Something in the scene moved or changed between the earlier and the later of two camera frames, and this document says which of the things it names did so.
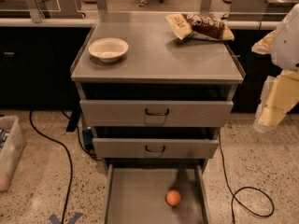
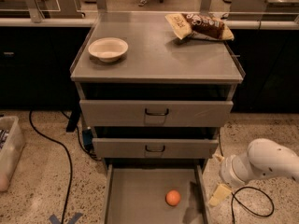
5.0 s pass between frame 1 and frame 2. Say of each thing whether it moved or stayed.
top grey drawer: stayed
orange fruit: stayed
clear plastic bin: stayed
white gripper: moved
